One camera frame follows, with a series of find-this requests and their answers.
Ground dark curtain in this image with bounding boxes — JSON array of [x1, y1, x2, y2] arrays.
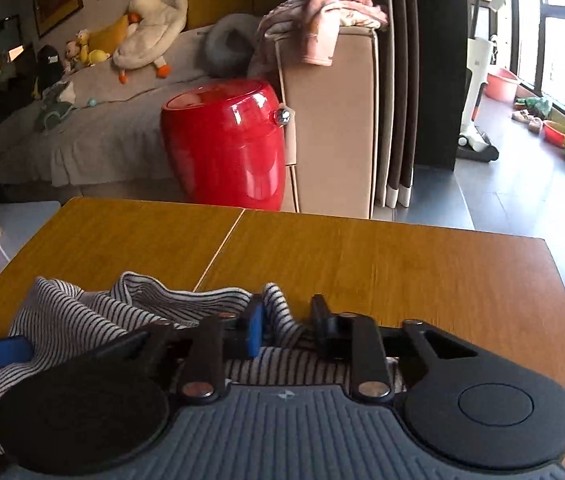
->
[[375, 0, 419, 209]]

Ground pink plastic basin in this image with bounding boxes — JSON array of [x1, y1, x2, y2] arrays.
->
[[482, 66, 521, 103]]

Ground pair of beige slippers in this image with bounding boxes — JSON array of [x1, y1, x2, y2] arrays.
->
[[511, 109, 544, 134]]

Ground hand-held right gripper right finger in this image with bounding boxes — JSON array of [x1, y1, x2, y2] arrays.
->
[[310, 294, 479, 404]]

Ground black plush toy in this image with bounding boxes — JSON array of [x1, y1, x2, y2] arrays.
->
[[36, 44, 64, 94]]

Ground small plush dolls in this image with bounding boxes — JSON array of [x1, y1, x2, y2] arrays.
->
[[64, 29, 112, 72]]

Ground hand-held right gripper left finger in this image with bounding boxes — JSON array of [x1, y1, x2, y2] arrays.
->
[[85, 294, 267, 405]]

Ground green plush toy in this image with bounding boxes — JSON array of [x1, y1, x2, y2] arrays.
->
[[34, 80, 81, 134]]

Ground green cloth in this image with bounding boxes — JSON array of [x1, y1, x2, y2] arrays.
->
[[515, 95, 554, 117]]

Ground yellow pillow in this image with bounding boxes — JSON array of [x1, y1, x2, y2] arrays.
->
[[87, 14, 131, 54]]

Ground white upright floor washer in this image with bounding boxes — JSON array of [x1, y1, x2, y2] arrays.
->
[[455, 0, 507, 164]]

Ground white duck plush toy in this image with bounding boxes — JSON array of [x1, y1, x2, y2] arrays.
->
[[112, 0, 190, 85]]

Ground grey covered sofa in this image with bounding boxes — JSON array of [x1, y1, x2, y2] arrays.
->
[[0, 0, 286, 202]]

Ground light floral garment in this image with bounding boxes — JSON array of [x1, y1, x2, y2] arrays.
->
[[246, 2, 313, 82]]

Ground grey neck pillow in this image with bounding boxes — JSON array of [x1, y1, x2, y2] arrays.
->
[[205, 12, 259, 80]]

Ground red glossy drum stool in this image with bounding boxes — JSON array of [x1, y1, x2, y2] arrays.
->
[[159, 78, 297, 211]]

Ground grey side table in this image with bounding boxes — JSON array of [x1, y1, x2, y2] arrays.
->
[[0, 201, 62, 322]]

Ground red plastic basin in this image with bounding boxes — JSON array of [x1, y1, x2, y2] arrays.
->
[[542, 119, 565, 149]]

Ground pink garment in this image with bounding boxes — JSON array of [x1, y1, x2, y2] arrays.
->
[[301, 0, 390, 67]]

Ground grey striped shirt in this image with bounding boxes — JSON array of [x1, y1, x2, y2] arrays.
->
[[0, 271, 409, 457]]

